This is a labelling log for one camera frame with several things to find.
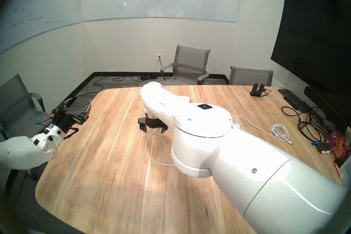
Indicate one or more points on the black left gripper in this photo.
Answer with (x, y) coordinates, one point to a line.
(64, 121)

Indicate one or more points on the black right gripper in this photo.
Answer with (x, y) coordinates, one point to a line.
(152, 123)

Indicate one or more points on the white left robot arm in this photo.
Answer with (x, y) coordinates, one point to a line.
(19, 154)

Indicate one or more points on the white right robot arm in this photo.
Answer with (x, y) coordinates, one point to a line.
(200, 137)

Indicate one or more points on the silver MacBook laptop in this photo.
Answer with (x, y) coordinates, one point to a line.
(183, 98)

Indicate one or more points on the black charging dock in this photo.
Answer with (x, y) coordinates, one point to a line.
(257, 90)

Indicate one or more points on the dark grey office chair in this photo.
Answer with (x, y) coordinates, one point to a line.
(13, 101)

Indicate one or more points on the grey mesh chair with armrests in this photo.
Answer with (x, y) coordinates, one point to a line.
(190, 59)

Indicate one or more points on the small white power adapter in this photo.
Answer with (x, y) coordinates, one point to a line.
(236, 125)

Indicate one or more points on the grey mesh office chair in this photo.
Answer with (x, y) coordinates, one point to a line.
(251, 77)

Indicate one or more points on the glass whiteboard with writing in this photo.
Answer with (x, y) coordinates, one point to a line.
(38, 0)

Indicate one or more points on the black keyboard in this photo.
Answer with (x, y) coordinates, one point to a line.
(290, 97)

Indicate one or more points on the black soundbar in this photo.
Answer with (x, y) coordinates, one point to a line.
(320, 103)

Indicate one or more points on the small grey device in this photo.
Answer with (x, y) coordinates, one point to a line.
(323, 147)

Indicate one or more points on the colourful red snack package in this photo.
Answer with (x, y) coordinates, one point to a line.
(338, 141)

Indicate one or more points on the white marker red cap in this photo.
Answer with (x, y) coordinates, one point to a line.
(337, 169)

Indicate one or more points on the white box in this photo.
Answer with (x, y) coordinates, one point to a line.
(347, 169)

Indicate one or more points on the black wall television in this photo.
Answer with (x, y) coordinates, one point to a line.
(310, 33)

